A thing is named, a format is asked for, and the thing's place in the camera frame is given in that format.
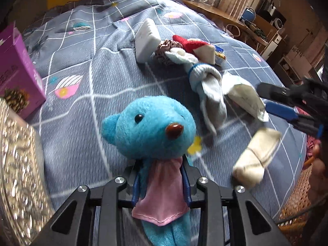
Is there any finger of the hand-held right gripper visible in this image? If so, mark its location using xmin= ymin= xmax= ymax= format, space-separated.
xmin=256 ymin=82 xmax=308 ymax=103
xmin=264 ymin=100 xmax=324 ymax=137

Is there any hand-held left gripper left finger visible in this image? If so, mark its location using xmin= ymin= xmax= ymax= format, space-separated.
xmin=31 ymin=159 xmax=144 ymax=246

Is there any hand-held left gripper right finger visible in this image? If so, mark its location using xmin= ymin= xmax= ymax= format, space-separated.
xmin=181 ymin=157 xmax=293 ymax=246

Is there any white wipes packet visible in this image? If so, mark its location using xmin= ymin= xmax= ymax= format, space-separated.
xmin=222 ymin=73 xmax=269 ymax=122

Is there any beige sock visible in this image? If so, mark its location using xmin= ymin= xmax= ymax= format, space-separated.
xmin=232 ymin=128 xmax=282 ymax=188

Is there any grey sock with blue stripes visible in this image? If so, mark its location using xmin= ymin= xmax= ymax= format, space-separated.
xmin=188 ymin=63 xmax=228 ymax=135

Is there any blue teddy bear plush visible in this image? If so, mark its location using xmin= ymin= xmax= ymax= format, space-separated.
xmin=101 ymin=95 xmax=198 ymax=246

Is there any white fluffy cloth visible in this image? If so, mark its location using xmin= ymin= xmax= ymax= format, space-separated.
xmin=164 ymin=47 xmax=199 ymax=68

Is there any brown satin scrunchie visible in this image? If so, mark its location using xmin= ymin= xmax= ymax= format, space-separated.
xmin=154 ymin=39 xmax=182 ymax=67

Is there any white waffle towel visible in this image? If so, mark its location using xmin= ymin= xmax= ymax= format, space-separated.
xmin=134 ymin=18 xmax=162 ymax=64

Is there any person's right forearm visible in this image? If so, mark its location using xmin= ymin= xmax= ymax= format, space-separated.
xmin=309 ymin=156 xmax=328 ymax=203

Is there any white cabinet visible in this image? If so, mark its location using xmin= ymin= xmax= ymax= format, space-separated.
xmin=278 ymin=45 xmax=315 ymax=82

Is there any pink patterned cloth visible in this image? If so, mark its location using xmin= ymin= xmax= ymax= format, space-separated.
xmin=306 ymin=133 xmax=321 ymax=159

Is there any small yellow blue packet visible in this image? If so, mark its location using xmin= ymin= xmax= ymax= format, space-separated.
xmin=213 ymin=45 xmax=226 ymax=66

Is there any wooden shelf unit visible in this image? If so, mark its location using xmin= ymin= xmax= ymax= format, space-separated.
xmin=252 ymin=13 xmax=289 ymax=59

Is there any blue bag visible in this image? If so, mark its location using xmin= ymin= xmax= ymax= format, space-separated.
xmin=241 ymin=7 xmax=257 ymax=23

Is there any black electronic device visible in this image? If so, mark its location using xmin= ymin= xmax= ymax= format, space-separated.
xmin=257 ymin=0 xmax=287 ymax=23

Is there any orange wicker chair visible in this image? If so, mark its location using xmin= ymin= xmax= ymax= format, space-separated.
xmin=278 ymin=156 xmax=328 ymax=236

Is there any wooden desk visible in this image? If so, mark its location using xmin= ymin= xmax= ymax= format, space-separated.
xmin=181 ymin=0 xmax=278 ymax=54

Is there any red and white sock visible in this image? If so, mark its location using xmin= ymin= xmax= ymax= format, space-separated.
xmin=172 ymin=34 xmax=216 ymax=64

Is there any grey checked printed blanket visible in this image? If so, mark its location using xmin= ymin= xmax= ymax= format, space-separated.
xmin=22 ymin=0 xmax=308 ymax=246

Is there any purple cardboard box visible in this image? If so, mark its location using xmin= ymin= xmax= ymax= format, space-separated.
xmin=0 ymin=22 xmax=47 ymax=120

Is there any black cable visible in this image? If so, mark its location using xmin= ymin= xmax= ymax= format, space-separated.
xmin=277 ymin=197 xmax=328 ymax=226

